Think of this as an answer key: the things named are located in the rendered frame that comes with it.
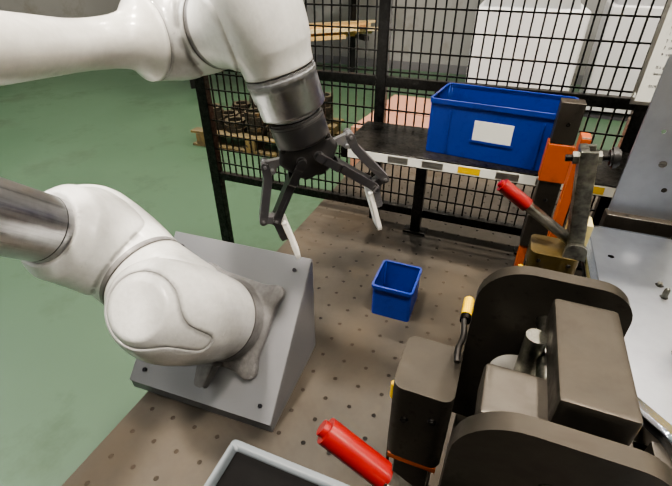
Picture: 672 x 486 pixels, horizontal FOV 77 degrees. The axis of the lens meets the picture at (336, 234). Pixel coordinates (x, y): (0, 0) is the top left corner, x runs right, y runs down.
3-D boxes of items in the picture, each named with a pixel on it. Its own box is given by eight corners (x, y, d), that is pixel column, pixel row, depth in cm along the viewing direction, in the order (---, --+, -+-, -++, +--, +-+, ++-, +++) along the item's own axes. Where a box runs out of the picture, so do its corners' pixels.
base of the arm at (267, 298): (167, 368, 84) (149, 370, 78) (208, 261, 87) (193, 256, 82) (247, 403, 78) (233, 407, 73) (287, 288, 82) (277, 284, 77)
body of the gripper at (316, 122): (320, 95, 60) (337, 154, 65) (262, 115, 59) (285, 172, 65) (329, 110, 53) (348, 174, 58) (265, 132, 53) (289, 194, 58)
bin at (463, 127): (557, 175, 94) (575, 116, 86) (423, 150, 106) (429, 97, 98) (563, 150, 106) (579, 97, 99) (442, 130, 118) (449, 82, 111)
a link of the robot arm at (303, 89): (244, 74, 57) (261, 116, 60) (245, 90, 49) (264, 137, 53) (308, 52, 57) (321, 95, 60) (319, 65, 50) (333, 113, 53)
